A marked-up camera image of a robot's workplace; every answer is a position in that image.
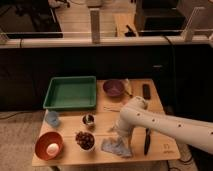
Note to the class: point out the metal fork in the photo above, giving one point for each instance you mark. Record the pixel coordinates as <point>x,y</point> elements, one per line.
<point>111,109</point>

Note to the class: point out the white post on rail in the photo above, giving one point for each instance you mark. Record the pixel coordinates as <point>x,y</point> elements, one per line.
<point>95,25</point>

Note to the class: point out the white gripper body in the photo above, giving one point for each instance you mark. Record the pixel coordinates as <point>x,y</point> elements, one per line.
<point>126,136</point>

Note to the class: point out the orange bowl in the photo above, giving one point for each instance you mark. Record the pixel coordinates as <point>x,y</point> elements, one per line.
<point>44,141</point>

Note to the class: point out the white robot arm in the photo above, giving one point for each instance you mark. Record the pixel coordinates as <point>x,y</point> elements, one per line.
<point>198,134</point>

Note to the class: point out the green plastic tray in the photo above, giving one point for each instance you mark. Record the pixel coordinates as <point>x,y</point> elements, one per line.
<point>71,93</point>

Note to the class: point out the blue cloth towel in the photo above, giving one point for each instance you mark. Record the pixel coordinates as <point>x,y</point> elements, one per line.
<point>116,147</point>

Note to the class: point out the light blue cup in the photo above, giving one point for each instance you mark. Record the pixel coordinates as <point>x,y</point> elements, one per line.
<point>52,118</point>

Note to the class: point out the white egg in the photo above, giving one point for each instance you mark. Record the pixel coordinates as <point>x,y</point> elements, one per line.
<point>52,149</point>

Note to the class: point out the black monitor left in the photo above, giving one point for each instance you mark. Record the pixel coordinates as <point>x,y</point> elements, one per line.
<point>28,19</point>

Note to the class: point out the purple bowl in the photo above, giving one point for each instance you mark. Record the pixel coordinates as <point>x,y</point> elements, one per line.
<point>113,87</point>

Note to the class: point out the black handled knife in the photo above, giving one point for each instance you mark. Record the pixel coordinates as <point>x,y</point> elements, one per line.
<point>147,141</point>

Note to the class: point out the black remote block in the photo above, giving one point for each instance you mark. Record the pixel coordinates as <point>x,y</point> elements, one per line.
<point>146,91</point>

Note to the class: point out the small dark cup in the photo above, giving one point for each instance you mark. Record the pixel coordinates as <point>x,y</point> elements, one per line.
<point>88,120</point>

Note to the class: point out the black box right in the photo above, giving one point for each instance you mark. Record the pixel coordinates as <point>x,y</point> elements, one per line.
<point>158,17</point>

